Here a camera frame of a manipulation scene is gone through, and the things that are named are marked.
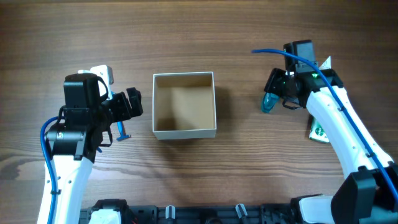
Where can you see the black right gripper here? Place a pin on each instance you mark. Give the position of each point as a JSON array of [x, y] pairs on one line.
[[277, 83]]

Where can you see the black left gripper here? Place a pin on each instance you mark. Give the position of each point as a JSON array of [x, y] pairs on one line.
[[123, 106]]

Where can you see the blue mouthwash bottle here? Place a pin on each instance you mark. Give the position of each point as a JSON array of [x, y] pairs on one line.
[[268, 102]]

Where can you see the white toothpaste tube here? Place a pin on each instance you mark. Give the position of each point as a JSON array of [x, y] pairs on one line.
[[326, 64]]

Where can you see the green soap box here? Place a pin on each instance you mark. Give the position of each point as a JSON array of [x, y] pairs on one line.
[[317, 133]]

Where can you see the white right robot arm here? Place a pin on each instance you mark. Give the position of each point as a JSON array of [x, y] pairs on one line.
[[369, 191]]

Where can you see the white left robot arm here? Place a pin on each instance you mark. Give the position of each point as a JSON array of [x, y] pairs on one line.
[[70, 142]]

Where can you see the blue disposable razor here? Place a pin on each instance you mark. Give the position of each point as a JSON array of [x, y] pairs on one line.
[[122, 132]]

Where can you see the white cardboard box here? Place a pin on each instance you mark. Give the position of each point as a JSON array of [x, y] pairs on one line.
[[184, 105]]

